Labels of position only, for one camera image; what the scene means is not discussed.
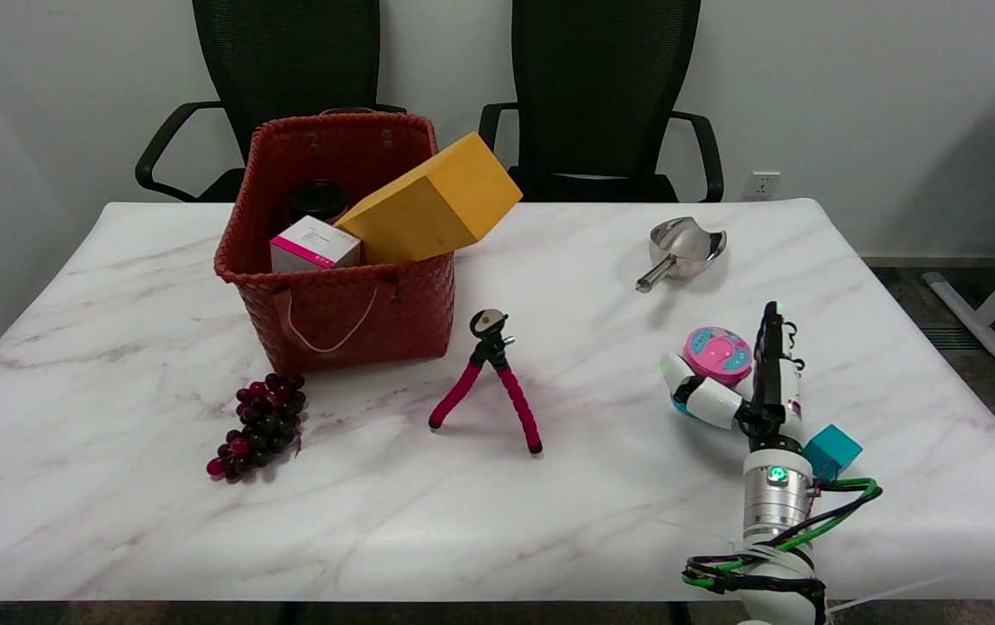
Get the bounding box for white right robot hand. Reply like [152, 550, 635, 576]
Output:
[660, 301, 807, 448]

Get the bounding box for pink gum jar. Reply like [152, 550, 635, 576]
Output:
[671, 326, 754, 422]

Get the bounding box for teal cube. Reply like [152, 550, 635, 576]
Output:
[802, 424, 864, 483]

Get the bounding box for metal scoop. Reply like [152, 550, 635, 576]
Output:
[635, 217, 728, 294]

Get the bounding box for pink flexible mini tripod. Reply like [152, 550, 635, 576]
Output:
[428, 308, 544, 458]

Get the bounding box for black office chair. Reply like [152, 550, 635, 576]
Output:
[478, 0, 725, 203]
[135, 0, 407, 203]

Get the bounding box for yellow foam block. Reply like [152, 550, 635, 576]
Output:
[334, 132, 524, 266]

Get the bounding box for red woven basket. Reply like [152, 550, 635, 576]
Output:
[214, 109, 457, 376]

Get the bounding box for pink and white box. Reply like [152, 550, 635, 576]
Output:
[269, 216, 363, 274]

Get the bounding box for purple grape bunch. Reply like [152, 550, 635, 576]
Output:
[206, 372, 308, 484]

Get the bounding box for black and green cable bundle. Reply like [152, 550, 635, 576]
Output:
[682, 477, 884, 602]

